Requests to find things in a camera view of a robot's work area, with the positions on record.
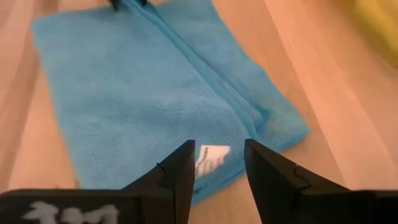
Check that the blue microfiber towel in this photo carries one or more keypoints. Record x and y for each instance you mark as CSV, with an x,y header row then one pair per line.
x,y
140,93

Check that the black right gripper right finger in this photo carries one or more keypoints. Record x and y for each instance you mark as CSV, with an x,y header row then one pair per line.
x,y
270,183

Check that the yellow translucent plastic bin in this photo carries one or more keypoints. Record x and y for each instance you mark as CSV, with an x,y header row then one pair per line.
x,y
376,21

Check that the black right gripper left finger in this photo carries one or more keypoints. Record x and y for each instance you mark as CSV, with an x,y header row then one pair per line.
x,y
183,177

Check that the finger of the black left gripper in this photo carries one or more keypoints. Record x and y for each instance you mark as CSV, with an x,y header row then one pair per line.
x,y
114,3
143,2

